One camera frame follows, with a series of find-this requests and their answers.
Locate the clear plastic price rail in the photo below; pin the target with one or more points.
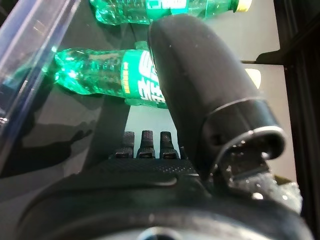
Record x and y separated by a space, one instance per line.
30 50

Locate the dark shelf board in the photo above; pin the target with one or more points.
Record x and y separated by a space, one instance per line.
100 35

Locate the green soda bottle yellow cap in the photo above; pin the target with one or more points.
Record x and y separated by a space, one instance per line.
150 10
100 75

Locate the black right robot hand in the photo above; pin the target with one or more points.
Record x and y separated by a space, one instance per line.
200 87

